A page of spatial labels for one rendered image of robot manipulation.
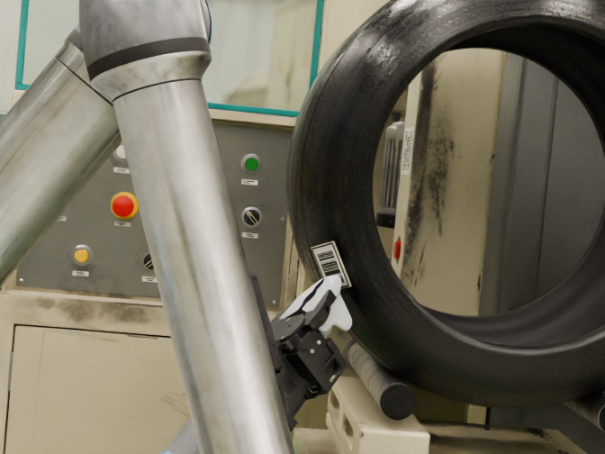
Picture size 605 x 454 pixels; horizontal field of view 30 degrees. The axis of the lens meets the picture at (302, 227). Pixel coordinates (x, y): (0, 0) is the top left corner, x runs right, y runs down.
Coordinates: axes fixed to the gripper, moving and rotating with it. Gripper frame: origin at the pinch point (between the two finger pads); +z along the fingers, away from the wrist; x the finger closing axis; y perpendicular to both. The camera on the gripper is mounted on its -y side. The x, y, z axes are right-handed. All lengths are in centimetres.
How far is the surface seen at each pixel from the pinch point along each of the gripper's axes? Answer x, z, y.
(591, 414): 13.8, 10.7, 34.7
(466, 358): 8.3, 3.4, 17.6
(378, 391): -1.8, -2.7, 15.8
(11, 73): -754, 524, -29
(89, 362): -82, 14, 9
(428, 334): 6.2, 2.4, 12.5
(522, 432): -10, 24, 46
